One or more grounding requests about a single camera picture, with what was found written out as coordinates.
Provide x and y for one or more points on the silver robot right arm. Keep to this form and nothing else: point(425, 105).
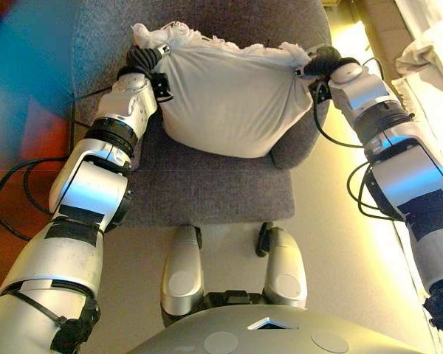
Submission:
point(406, 173)

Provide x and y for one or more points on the bed with white duvet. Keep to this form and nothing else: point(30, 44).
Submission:
point(432, 55)

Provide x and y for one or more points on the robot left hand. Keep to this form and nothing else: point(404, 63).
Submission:
point(144, 59)

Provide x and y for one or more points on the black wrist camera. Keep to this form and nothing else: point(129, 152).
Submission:
point(162, 86)
point(320, 92)

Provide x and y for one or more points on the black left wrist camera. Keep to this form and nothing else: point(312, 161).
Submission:
point(162, 86)

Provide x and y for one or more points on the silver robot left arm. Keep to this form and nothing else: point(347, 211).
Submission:
point(85, 191)

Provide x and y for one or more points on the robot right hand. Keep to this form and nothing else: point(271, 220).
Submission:
point(323, 59)

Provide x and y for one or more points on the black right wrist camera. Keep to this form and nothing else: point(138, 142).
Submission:
point(320, 92)

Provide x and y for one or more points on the grey fabric armchair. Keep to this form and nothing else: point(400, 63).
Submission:
point(206, 191)

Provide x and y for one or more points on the glossy brown wooden cabinet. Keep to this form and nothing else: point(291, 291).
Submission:
point(22, 92)

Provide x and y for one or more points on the white fringed cushion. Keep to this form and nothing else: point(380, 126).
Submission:
point(236, 103)

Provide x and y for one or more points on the grey robot torso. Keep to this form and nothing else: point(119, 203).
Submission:
point(262, 332)

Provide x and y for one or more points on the silver robot left leg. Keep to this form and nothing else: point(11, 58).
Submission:
point(182, 265)

